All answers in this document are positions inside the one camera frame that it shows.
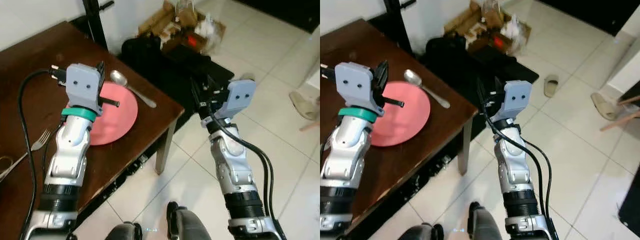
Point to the silver metal fork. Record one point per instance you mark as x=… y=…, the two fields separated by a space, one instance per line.
x=42 y=140

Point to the wooden chair leg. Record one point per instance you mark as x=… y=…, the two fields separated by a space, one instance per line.
x=620 y=121

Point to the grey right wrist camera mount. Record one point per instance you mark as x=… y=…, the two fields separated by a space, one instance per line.
x=240 y=97
x=517 y=97

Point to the white cabinet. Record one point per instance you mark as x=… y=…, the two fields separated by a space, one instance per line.
x=627 y=65

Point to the open cardboard box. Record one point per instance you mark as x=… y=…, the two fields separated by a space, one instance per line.
x=465 y=22
x=160 y=25

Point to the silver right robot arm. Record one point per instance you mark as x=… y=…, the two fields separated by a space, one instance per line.
x=232 y=160
x=515 y=165

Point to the silver metal spoon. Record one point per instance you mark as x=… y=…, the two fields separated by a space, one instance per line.
x=119 y=77
x=413 y=76

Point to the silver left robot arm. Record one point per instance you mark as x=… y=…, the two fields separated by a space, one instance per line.
x=345 y=155
x=70 y=150

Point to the grey right robot leg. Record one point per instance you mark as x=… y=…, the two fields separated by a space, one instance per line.
x=187 y=225
x=485 y=225

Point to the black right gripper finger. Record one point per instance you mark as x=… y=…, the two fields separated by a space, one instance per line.
x=210 y=84
x=195 y=90
x=498 y=84
x=480 y=90

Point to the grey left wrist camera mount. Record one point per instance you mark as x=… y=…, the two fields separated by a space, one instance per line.
x=355 y=82
x=82 y=85

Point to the black bag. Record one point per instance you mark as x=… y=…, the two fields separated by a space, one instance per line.
x=460 y=65
x=165 y=70

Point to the pink round plate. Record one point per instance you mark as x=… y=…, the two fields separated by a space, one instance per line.
x=405 y=120
x=117 y=117

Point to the black case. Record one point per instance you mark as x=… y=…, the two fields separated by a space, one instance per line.
x=631 y=205

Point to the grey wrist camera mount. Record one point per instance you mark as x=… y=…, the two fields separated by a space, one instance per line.
x=355 y=82
x=240 y=97
x=517 y=97
x=82 y=85

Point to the black power strip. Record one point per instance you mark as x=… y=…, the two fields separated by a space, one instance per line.
x=140 y=161
x=444 y=162

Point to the black stand post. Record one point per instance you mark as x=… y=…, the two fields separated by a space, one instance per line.
x=397 y=25
x=95 y=25

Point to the wooden table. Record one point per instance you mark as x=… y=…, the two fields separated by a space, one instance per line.
x=40 y=55
x=350 y=45

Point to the grey robot leg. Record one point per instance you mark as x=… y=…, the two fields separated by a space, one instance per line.
x=485 y=225
x=420 y=234
x=187 y=225
x=122 y=232

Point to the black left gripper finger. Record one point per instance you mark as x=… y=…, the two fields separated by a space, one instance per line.
x=395 y=103
x=112 y=103

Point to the beige slipper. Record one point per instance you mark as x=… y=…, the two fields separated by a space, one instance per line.
x=604 y=106
x=302 y=105
x=247 y=77
x=551 y=86

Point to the grey left robot leg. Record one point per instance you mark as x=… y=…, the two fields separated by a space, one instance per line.
x=420 y=234
x=122 y=232

